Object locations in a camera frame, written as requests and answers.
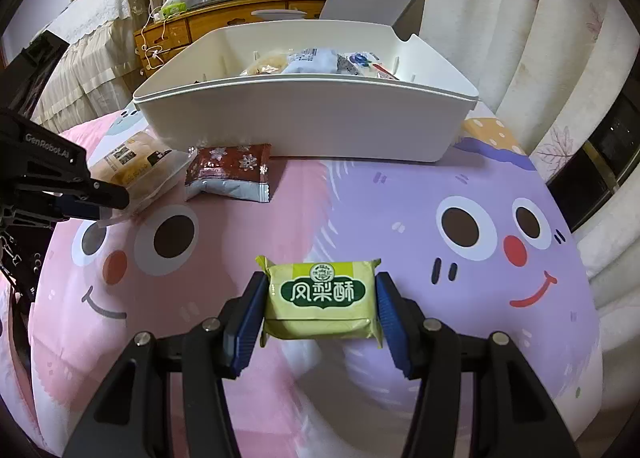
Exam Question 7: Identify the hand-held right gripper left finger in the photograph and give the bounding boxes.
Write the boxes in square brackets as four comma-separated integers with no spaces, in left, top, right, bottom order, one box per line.
[62,270,271,458]

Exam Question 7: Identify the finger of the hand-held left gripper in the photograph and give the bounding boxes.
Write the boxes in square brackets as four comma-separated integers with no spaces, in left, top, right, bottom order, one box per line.
[50,177,131,221]

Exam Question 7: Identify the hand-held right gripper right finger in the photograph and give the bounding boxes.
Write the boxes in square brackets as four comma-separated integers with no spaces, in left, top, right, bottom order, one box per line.
[375,270,563,458]

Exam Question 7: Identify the clear pack of yellow puffs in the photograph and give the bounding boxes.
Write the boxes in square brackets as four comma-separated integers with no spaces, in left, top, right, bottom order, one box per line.
[87,130,198,229]

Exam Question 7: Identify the green pastry packet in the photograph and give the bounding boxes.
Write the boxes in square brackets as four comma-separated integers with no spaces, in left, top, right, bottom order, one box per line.
[255,255,385,350]

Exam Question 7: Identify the clear yellow cake packet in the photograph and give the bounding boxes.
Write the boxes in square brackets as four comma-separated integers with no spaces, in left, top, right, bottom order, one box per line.
[240,50,291,76]

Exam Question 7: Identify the white plastic storage box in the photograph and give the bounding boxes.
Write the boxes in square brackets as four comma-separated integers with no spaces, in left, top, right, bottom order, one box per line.
[132,20,480,163]

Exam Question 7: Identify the white red snack packets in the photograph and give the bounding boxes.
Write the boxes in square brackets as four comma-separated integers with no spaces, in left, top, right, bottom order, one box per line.
[282,48,338,74]

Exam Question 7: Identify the blue snack packet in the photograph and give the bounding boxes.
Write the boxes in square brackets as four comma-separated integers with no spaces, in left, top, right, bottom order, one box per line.
[345,52,386,69]

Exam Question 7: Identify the cream lace cover cloth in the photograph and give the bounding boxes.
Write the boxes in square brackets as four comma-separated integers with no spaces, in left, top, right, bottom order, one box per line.
[30,0,146,133]

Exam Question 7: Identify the brown snowflake snack packet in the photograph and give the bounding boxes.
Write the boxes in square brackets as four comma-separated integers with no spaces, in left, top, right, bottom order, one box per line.
[184,143,273,203]

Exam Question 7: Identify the cartoon printed tablecloth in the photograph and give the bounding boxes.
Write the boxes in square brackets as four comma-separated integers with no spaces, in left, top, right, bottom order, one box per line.
[0,100,608,458]

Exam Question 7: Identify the wooden desk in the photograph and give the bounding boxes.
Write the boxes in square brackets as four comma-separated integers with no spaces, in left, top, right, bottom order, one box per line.
[132,0,331,81]

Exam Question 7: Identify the cream floral curtain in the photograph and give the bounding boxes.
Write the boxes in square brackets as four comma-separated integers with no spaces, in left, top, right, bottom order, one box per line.
[415,0,640,319]

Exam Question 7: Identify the white charging cable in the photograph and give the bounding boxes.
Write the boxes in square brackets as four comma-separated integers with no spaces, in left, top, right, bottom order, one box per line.
[137,2,168,71]

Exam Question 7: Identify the dark window frame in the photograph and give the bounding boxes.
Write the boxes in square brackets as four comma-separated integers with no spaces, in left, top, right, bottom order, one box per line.
[547,88,640,233]

